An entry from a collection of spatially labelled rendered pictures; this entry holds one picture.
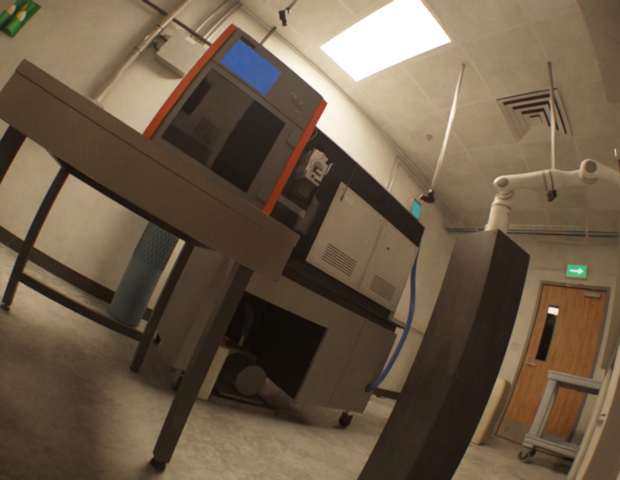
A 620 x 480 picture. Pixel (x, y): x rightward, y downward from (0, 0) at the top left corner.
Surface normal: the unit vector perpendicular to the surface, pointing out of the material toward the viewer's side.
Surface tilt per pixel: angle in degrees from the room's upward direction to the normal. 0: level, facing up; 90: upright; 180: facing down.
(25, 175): 90
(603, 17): 180
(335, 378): 90
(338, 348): 90
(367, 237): 90
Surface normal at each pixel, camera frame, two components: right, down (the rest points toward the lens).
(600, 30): -0.40, 0.88
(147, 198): 0.56, 0.04
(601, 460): -0.72, -0.47
